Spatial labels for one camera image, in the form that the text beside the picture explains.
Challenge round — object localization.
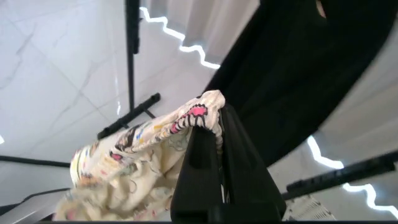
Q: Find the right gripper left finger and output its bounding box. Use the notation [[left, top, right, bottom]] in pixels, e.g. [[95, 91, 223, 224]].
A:
[[170, 126, 223, 220]]

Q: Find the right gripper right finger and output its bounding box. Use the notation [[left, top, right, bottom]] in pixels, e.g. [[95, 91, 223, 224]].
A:
[[219, 104, 287, 220]]

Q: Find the cream printed garment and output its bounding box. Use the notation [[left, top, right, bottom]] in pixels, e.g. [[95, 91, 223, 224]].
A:
[[52, 89, 226, 222]]

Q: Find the black short-sleeved shirt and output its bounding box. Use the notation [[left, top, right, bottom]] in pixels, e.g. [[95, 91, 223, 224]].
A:
[[203, 0, 398, 167]]

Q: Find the white laundry basket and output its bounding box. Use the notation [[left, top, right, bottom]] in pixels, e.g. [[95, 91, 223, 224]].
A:
[[281, 194, 336, 222]]

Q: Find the black clothes rack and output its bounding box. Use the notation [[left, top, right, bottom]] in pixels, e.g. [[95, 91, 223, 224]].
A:
[[0, 0, 398, 202]]

